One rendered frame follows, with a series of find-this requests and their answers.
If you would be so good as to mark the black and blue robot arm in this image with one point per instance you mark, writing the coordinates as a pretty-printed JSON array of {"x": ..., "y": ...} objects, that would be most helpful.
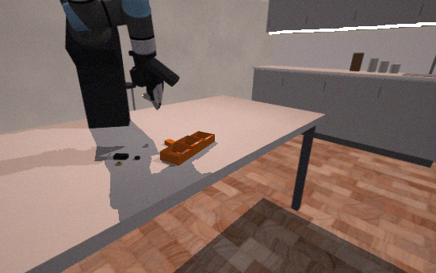
[{"x": 91, "y": 20}]

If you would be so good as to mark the orange rack of bins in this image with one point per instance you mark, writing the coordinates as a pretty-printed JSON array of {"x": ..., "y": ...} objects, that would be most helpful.
[{"x": 186, "y": 147}]

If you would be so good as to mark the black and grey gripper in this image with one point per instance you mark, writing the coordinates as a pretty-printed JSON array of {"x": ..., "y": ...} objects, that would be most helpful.
[{"x": 142, "y": 77}]

